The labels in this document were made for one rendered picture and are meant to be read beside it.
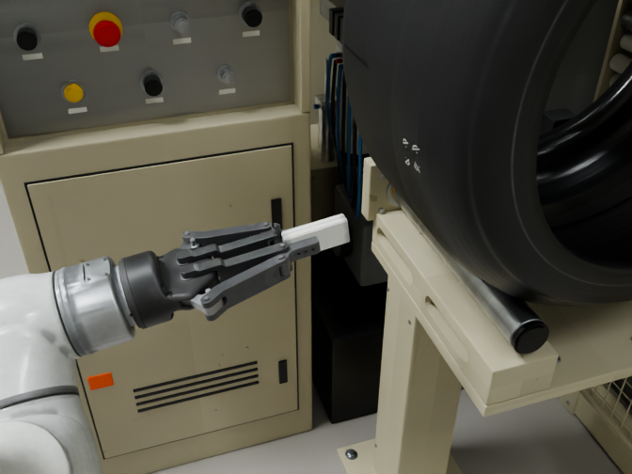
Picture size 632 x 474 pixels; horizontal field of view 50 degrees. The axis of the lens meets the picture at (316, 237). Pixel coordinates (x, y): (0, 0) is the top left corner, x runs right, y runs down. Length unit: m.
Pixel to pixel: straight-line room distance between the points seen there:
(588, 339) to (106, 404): 1.03
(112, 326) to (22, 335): 0.08
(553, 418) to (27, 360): 1.53
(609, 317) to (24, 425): 0.74
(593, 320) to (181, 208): 0.74
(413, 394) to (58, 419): 0.88
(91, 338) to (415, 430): 0.94
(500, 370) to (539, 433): 1.12
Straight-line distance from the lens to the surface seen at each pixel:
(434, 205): 0.65
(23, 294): 0.69
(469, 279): 0.85
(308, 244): 0.70
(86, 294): 0.67
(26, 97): 1.24
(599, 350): 0.96
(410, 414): 1.44
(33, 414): 0.66
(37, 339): 0.68
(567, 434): 1.94
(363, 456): 1.78
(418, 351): 1.31
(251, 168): 1.28
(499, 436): 1.88
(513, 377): 0.83
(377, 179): 1.00
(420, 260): 0.95
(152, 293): 0.67
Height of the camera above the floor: 1.43
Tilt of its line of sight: 35 degrees down
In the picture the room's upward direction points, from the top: straight up
